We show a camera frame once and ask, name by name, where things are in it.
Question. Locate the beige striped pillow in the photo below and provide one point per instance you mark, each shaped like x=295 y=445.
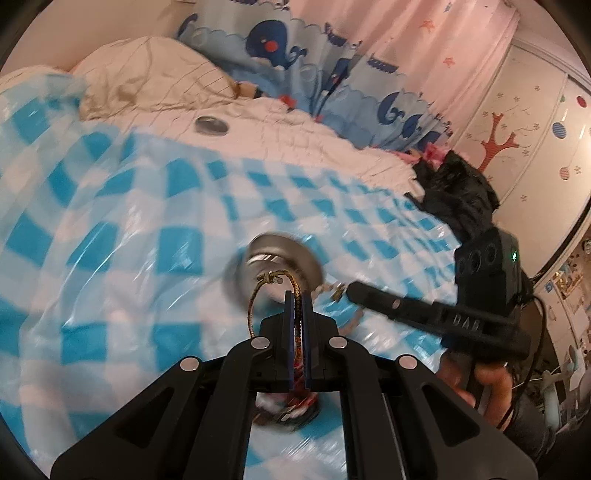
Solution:
x=152 y=74

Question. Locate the white quilt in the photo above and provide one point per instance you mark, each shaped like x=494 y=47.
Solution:
x=286 y=134

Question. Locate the white wardrobe with tree decal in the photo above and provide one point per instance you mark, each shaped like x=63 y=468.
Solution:
x=531 y=138

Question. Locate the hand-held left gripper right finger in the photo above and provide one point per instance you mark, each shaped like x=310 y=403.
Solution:
x=308 y=332

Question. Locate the blue whale print curtain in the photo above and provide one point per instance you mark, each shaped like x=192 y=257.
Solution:
x=277 y=41

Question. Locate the person's right forearm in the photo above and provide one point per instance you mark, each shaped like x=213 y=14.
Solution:
x=531 y=434

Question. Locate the round metal tin lid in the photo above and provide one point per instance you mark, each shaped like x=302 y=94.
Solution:
x=211 y=125

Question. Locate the black cloth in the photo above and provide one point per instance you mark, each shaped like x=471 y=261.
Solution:
x=457 y=198

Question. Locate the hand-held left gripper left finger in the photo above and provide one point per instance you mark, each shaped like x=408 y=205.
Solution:
x=289 y=323

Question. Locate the pink star print curtain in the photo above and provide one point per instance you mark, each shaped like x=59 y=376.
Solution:
x=415 y=41

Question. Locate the person's right hand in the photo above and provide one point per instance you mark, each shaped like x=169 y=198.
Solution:
x=494 y=387

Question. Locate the pink cloth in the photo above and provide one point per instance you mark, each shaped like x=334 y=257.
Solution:
x=431 y=154

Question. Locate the blue checkered plastic sheet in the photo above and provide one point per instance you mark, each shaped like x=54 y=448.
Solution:
x=115 y=254

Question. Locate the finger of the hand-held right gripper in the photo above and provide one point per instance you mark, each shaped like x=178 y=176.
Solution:
x=392 y=304

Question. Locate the round metal tin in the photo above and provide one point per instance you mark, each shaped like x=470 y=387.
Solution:
x=295 y=254

